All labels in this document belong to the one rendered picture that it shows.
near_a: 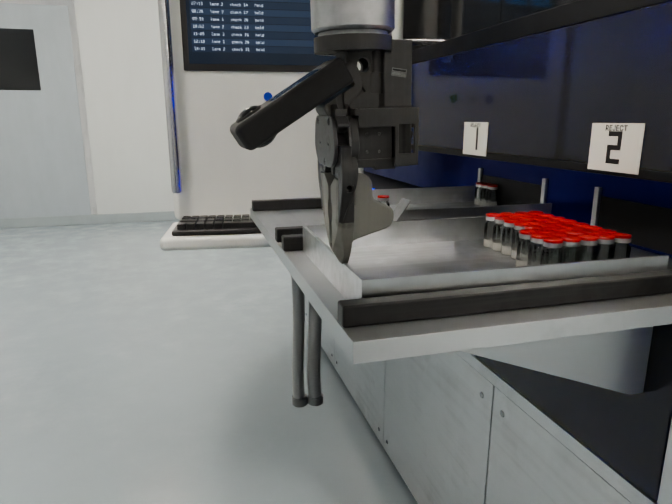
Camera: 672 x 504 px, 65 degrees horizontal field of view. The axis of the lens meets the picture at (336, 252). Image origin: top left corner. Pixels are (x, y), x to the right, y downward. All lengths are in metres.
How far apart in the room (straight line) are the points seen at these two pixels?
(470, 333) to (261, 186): 1.00
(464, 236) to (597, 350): 0.24
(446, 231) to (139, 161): 5.32
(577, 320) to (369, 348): 0.20
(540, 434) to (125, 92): 5.45
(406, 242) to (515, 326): 0.31
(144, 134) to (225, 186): 4.56
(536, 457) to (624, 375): 0.30
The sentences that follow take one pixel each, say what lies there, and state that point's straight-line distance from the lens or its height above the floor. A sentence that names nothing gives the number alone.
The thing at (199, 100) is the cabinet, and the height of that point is 1.10.
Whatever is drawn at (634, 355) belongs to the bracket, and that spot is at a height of 0.78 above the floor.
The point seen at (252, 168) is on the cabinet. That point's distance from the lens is 1.40.
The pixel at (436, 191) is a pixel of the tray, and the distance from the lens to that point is 1.15.
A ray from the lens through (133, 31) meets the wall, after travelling 6.00.
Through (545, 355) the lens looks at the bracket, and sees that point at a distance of 0.65.
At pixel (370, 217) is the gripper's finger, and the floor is 0.96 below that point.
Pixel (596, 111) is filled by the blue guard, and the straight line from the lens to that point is 0.79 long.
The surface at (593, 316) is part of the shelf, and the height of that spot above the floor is 0.88.
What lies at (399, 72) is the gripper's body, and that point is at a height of 1.10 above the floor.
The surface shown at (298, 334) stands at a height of 0.42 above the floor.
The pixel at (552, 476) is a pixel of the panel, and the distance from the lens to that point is 0.96.
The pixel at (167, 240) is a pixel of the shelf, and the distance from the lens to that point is 1.21.
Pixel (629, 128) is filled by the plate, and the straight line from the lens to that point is 0.75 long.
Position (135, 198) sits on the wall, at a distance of 6.01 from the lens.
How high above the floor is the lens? 1.05
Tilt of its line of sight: 14 degrees down
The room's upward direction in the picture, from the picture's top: straight up
